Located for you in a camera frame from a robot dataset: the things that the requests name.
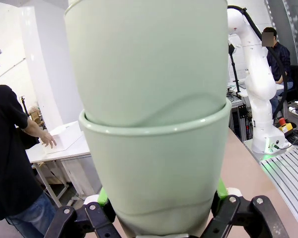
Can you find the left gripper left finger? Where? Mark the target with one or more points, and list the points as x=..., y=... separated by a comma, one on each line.
x=89, y=218

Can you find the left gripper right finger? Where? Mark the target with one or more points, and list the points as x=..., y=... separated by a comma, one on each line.
x=238, y=218

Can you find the pale green plastic cup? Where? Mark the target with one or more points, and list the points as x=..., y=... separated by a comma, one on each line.
x=144, y=62
x=159, y=173

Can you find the person's right forearm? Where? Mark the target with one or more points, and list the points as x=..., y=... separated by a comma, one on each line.
x=37, y=129

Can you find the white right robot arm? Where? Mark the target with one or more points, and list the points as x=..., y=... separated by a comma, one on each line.
x=258, y=74

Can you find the person's right hand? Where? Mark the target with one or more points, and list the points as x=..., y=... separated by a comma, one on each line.
x=48, y=141

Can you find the white rectangular table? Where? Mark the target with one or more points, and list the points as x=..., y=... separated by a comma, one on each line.
x=72, y=152

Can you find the white box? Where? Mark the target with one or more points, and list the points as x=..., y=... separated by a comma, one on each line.
x=64, y=138

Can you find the red yellow emergency stop button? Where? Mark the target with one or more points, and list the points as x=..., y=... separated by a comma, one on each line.
x=284, y=126

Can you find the person in black shirt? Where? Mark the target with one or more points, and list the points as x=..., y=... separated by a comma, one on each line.
x=5, y=148

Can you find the black tripod stand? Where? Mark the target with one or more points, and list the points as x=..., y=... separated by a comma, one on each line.
x=234, y=72

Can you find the seated person in dark shirt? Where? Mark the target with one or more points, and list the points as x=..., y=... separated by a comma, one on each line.
x=278, y=62

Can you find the aluminium slotted base plate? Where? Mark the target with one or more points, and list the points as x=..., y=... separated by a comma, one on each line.
x=288, y=173

